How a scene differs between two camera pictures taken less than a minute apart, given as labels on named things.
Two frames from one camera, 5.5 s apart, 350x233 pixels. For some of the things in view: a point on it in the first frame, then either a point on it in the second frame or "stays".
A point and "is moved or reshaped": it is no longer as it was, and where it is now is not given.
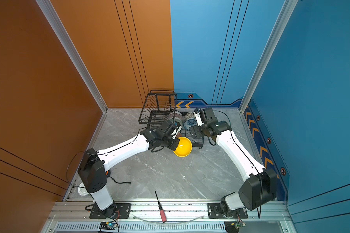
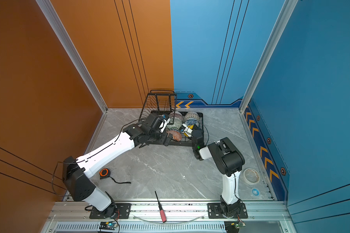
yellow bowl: [184, 147] is moved or reshaped
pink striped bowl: [178, 114] stays
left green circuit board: [106, 225] stays
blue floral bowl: [190, 119] stays
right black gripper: [196, 128] -> [197, 129]
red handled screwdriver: [164, 218] stays
